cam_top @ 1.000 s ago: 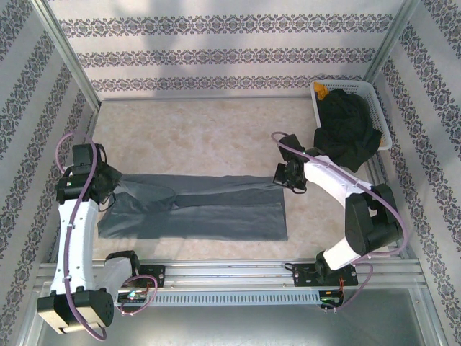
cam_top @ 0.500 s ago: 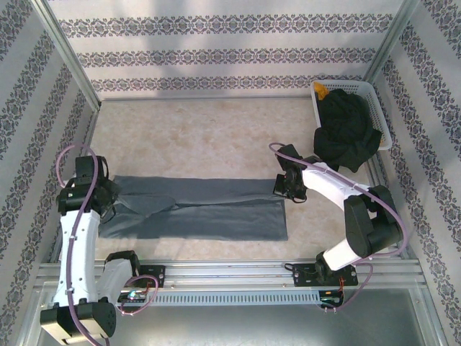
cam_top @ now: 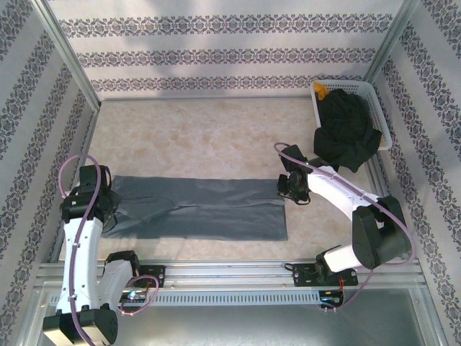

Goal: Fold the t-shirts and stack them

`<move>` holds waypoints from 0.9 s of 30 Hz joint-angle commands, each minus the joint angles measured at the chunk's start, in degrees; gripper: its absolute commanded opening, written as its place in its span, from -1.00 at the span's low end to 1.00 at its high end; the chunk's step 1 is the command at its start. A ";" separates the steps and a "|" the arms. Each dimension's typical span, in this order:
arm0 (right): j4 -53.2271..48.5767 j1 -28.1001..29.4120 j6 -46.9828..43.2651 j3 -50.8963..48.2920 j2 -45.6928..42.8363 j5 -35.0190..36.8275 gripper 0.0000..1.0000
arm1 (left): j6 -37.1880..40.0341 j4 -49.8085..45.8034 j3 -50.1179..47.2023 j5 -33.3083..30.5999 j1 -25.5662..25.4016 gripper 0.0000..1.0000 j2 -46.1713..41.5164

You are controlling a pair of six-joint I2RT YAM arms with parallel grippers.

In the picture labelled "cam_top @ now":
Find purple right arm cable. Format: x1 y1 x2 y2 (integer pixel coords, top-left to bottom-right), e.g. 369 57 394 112
273 142 417 311

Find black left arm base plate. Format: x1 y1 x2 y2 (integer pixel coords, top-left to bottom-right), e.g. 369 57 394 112
138 265 166 289

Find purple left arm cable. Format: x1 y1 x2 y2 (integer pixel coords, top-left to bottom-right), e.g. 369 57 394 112
58 154 159 346

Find black t-shirt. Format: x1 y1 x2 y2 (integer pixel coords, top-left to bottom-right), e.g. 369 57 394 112
312 88 383 173

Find gray t-shirt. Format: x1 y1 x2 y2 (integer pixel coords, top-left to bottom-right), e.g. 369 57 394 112
101 174 289 242

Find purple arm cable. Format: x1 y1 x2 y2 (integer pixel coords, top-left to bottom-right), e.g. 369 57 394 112
58 154 159 346
273 142 417 311

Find silver aluminium frame post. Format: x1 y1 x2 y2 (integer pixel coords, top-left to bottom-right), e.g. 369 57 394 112
32 0 102 111
362 0 423 87

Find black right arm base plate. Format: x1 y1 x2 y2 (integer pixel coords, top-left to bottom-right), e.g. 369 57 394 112
290 262 360 288

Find orange cloth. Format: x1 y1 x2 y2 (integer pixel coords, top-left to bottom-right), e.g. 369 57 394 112
312 81 331 101

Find white plastic mesh basket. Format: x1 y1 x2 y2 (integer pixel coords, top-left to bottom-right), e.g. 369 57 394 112
309 81 393 152

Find gray sheet metal panel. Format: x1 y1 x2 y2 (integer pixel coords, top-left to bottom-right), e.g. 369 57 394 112
21 288 444 346

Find wide grooved aluminium side rail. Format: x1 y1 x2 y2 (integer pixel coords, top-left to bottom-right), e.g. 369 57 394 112
363 158 428 264

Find thin aluminium wall rail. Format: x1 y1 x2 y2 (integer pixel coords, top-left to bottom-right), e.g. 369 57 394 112
99 94 313 104
48 106 104 262

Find slotted gray cable duct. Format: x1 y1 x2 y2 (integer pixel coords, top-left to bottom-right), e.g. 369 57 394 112
48 290 325 308

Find long aluminium mounting rail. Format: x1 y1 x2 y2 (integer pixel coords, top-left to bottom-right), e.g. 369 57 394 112
35 257 428 289

